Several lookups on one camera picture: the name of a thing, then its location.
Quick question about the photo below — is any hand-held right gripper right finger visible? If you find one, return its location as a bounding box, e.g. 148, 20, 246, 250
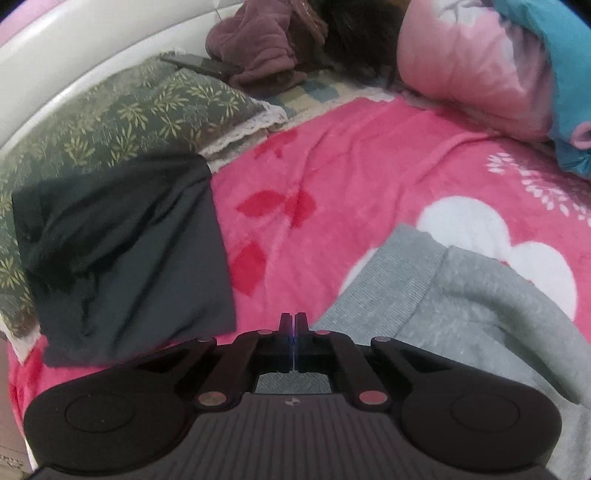
295, 313, 462, 411

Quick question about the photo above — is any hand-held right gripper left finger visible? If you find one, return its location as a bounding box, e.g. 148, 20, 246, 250
117, 313, 295, 411

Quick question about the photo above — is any grey hoodie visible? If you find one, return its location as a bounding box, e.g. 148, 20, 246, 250
256, 224, 591, 480

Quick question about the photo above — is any black garment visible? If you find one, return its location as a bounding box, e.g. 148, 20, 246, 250
11, 154, 238, 368

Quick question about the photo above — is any pink floral blanket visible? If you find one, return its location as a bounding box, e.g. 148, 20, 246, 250
7, 95, 591, 444

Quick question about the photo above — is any checked bed sheet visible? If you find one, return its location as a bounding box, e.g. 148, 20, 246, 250
272, 69, 398, 118

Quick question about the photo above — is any green leaf-pattern pillow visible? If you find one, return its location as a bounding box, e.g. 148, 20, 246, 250
0, 58, 288, 356

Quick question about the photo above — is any maroon fleece garment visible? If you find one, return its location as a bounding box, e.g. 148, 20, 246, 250
205, 0, 328, 88

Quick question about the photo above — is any pink and blue quilt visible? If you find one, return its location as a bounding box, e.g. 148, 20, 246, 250
397, 0, 591, 178

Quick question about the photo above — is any white and pink headboard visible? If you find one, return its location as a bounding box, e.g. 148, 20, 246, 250
0, 0, 222, 153

